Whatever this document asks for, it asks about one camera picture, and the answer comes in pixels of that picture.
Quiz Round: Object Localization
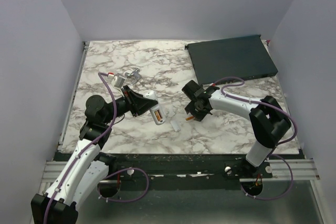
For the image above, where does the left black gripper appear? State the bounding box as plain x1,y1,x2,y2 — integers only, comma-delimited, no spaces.
102,85,158,124

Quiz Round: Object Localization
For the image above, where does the orange battery mid table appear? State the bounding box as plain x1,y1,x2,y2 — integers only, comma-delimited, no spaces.
154,109,163,122

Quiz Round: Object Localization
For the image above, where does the white remote control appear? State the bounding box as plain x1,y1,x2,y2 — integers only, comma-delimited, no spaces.
144,90,166,125

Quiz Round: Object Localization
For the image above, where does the white battery compartment cover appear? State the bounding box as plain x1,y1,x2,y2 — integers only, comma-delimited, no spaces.
170,120,181,132

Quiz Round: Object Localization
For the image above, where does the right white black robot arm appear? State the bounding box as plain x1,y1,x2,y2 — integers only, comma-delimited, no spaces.
182,80,292,178

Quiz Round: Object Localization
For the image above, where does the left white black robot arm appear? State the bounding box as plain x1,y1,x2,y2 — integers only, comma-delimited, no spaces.
31,86,165,223

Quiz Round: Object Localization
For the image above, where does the dark green flat electronics box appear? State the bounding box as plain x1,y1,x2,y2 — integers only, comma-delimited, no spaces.
185,35,278,84

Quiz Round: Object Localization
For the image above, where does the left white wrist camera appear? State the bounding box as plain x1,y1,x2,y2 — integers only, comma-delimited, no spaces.
108,72,126,89

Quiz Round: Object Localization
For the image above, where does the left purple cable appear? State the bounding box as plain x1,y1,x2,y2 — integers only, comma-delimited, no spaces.
41,72,118,224

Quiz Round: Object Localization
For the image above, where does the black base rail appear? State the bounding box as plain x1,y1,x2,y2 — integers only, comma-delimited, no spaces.
95,153,272,192

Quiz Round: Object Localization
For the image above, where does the aluminium extrusion rail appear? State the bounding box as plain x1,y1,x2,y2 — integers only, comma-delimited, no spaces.
269,159,320,181

